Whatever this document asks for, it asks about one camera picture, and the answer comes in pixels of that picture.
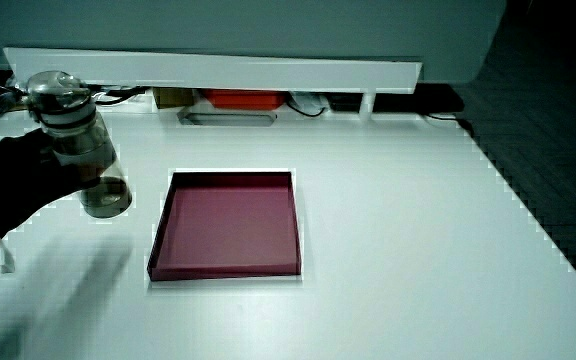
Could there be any person's right hand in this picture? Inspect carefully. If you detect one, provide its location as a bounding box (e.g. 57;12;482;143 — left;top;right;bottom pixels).
0;127;103;277

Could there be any clear bottle with silver lid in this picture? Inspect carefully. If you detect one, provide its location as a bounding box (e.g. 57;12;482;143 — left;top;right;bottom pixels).
23;70;134;220

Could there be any olive cardboard box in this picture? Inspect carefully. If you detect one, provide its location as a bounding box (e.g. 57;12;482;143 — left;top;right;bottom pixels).
152;87;197;110

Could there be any maroon shallow tray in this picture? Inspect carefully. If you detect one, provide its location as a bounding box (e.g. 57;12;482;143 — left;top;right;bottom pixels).
146;170;303;283

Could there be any white desk shelf riser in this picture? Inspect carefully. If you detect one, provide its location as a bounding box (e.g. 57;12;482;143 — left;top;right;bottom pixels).
2;46;424;121

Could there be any red box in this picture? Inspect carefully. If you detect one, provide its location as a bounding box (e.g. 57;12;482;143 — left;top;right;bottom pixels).
202;89;288;112

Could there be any white power adapter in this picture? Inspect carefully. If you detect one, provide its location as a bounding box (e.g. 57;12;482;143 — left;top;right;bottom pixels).
287;91;330;116

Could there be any black flat device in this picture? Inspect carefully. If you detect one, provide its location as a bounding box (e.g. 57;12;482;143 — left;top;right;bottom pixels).
327;82;466;115

